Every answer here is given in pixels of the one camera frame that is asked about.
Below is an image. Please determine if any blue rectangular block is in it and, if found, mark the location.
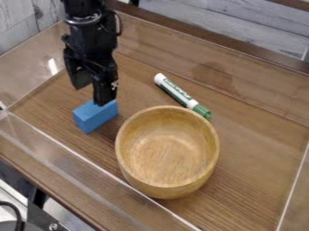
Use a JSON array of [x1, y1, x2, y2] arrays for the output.
[[72, 100, 117, 134]]

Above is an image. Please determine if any black cable lower left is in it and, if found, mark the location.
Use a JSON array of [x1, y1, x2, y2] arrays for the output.
[[0, 200, 24, 231]]

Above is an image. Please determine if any black metal table frame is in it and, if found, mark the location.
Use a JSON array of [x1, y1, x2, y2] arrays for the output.
[[24, 188, 68, 231]]

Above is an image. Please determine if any green white marker pen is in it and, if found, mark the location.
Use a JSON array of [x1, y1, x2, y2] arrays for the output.
[[154, 73, 212, 120]]

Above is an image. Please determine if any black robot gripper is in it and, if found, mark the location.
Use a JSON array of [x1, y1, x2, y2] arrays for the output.
[[61, 12, 119, 106]]

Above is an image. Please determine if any brown wooden bowl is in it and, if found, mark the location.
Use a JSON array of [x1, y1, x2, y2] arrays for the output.
[[115, 106, 219, 199]]

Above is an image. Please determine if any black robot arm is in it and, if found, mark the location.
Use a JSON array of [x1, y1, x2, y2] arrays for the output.
[[60, 0, 119, 106]]

